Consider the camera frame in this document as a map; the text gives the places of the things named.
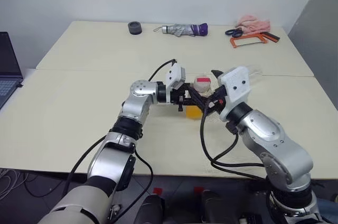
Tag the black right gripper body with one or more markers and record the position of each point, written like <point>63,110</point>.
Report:
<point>217,101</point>

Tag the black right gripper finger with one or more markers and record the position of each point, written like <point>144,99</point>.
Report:
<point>217,74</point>
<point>202,107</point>

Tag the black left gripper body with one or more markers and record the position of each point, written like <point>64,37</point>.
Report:
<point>180,95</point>

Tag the pale pink bottle cap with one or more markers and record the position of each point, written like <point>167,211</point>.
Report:
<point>201,86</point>

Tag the clear orange juice bottle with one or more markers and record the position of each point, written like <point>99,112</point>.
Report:
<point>192,113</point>

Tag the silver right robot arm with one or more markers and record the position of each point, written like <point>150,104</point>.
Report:
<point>277,142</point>

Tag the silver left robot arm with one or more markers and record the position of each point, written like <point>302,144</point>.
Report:
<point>111,155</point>

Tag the orange hacksaw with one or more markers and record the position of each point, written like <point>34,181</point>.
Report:
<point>233,42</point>

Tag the folded grey purple umbrella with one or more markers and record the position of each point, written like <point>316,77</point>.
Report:
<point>185,29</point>

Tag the pink crumpled cloth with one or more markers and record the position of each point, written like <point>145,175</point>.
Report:
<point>253,24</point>

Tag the black round tape roll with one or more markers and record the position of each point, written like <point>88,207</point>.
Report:
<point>135,27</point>

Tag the red floor marker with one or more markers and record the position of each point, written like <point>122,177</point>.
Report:
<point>198,189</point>
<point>157,190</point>

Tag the dark rounded shape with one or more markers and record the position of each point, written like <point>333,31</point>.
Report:
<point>151,209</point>
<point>214,208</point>

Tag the small black floor box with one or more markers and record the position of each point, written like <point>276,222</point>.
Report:
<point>114,210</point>

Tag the blue denim fabric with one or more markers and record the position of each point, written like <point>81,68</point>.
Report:
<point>328,212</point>

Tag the dark laptop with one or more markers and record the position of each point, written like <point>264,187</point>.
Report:
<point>8,76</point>

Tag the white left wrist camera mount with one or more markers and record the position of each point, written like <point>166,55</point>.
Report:
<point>175,76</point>

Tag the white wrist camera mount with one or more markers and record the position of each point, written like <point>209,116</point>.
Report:
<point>235,86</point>
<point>175,76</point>

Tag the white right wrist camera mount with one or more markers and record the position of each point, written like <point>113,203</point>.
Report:
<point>235,86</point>

